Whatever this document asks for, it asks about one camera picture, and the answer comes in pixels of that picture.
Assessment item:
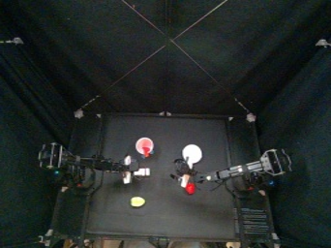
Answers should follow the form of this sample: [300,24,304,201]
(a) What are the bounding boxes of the black cloth backdrop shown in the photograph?
[0,0,331,248]

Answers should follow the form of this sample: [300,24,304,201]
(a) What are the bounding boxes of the thin diagonal cord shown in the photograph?
[78,0,229,109]
[120,0,250,113]

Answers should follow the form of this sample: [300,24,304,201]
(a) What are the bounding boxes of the yellow-green toy starfruit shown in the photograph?
[129,196,146,208]

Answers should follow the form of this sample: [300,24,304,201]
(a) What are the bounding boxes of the white plastic spoon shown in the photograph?
[181,143,204,170]

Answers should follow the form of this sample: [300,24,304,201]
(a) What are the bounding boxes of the silver frame clamp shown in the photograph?
[313,38,331,48]
[0,37,25,46]

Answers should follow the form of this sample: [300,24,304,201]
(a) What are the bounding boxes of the pink plate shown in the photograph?
[134,137,156,155]

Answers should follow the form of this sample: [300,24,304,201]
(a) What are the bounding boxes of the red toy pepper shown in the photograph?
[185,182,197,196]

